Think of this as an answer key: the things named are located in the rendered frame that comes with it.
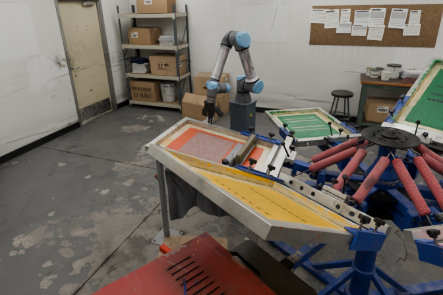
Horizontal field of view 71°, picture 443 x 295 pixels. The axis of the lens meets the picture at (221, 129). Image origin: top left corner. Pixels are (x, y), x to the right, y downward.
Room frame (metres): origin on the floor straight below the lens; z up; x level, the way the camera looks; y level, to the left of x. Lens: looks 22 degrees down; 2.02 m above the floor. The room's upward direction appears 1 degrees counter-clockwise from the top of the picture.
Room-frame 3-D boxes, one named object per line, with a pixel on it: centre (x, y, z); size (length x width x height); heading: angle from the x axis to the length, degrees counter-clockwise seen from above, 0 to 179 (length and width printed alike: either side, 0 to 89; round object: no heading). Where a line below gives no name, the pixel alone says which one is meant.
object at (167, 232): (2.31, 0.52, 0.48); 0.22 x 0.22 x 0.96; 68
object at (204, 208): (1.81, 0.17, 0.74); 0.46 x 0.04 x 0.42; 68
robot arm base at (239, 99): (2.66, -0.20, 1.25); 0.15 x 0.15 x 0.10
